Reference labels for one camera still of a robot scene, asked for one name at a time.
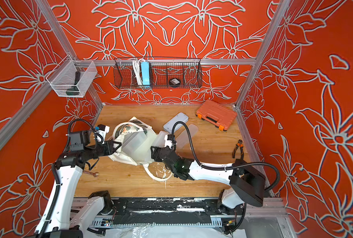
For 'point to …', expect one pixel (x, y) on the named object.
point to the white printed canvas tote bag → (135, 139)
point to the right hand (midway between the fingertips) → (153, 146)
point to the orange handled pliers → (241, 145)
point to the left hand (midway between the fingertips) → (119, 143)
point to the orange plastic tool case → (217, 114)
